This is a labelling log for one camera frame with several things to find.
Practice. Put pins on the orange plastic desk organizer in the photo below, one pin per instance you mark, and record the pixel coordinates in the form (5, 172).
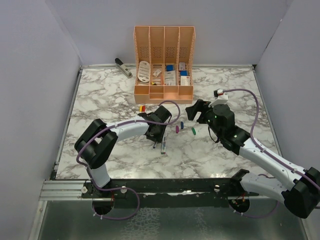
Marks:
(161, 46)

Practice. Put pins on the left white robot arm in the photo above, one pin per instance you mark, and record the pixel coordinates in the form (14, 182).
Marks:
(98, 140)

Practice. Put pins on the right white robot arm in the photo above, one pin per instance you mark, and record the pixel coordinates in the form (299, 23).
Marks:
(292, 185)

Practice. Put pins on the small white red box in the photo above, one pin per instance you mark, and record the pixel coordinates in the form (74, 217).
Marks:
(156, 72)

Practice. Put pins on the white oval label card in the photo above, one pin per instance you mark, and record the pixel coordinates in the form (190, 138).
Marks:
(144, 71)

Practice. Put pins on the green-end white marker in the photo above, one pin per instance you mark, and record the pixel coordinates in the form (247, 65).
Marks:
(163, 142)

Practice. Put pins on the white paper package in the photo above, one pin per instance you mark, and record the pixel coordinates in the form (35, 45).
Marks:
(170, 78)

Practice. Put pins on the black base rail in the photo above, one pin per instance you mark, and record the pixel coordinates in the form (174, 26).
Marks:
(165, 193)

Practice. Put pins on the white printed box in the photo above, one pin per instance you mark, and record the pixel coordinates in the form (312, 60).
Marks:
(185, 81)

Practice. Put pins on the purple-end white marker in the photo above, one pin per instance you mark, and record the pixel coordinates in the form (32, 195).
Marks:
(165, 134)

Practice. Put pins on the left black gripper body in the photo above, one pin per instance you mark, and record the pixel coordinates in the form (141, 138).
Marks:
(158, 136)

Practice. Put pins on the blue stamp box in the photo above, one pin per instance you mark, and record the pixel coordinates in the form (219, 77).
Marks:
(170, 67)

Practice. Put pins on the blue eraser box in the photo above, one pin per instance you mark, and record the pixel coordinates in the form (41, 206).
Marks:
(184, 73)

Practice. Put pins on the black grey stapler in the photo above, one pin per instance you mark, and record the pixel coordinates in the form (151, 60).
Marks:
(123, 68)

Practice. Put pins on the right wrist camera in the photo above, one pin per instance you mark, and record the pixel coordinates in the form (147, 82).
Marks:
(219, 98)

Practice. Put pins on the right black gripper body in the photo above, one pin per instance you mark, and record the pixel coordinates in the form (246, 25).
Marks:
(209, 117)

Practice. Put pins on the white red staples box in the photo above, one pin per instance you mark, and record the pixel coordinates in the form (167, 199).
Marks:
(182, 66)

